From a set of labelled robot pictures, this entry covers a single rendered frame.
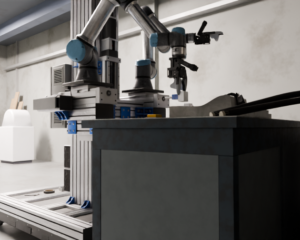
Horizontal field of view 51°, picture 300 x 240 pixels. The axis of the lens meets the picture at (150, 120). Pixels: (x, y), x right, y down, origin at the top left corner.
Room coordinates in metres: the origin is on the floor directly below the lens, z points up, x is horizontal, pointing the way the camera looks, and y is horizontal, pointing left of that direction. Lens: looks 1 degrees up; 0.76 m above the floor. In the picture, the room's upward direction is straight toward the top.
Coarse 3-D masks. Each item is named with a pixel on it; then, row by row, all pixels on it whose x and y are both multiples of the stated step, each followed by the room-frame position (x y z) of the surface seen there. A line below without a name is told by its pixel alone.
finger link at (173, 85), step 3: (174, 81) 1.66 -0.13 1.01; (180, 81) 1.65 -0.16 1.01; (171, 84) 1.67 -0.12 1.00; (174, 84) 1.66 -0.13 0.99; (177, 84) 1.64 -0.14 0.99; (171, 87) 1.67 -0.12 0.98; (174, 87) 1.66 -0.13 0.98; (177, 87) 1.64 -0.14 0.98; (177, 90) 1.64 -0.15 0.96; (177, 93) 1.65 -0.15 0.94
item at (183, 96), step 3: (180, 93) 1.65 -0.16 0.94; (183, 93) 1.64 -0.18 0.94; (186, 93) 1.66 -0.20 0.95; (171, 96) 1.71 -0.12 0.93; (174, 96) 1.68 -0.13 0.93; (177, 96) 1.67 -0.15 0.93; (180, 96) 1.65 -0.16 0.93; (183, 96) 1.64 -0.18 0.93; (186, 96) 1.66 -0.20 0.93; (174, 99) 1.68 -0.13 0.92; (177, 99) 1.67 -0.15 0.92; (180, 99) 1.65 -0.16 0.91; (183, 99) 1.64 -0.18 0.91; (186, 99) 1.66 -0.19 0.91
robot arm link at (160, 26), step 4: (144, 8) 2.27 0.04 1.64; (148, 8) 2.27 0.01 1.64; (148, 12) 2.24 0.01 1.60; (152, 12) 2.26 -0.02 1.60; (148, 16) 2.24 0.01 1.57; (152, 16) 2.25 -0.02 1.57; (152, 20) 2.24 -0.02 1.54; (156, 20) 2.24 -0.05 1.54; (156, 24) 2.23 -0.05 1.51; (160, 24) 2.23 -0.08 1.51; (160, 28) 2.22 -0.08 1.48; (164, 28) 2.22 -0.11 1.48
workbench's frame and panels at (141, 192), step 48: (96, 144) 1.34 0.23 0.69; (144, 144) 1.19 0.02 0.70; (192, 144) 1.08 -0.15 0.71; (240, 144) 1.05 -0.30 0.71; (288, 144) 1.67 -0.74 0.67; (96, 192) 1.34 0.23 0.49; (144, 192) 1.20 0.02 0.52; (192, 192) 1.08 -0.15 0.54; (240, 192) 1.05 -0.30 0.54; (288, 192) 1.66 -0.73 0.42
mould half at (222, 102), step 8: (224, 96) 1.64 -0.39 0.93; (232, 96) 1.65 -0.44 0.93; (208, 104) 1.69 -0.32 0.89; (216, 104) 1.67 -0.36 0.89; (224, 104) 1.64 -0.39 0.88; (232, 104) 1.64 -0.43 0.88; (176, 112) 1.81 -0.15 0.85; (184, 112) 1.78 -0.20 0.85; (192, 112) 1.75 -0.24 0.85; (200, 112) 1.72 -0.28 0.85; (208, 112) 1.69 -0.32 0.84; (256, 112) 1.57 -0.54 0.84; (264, 112) 1.69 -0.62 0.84
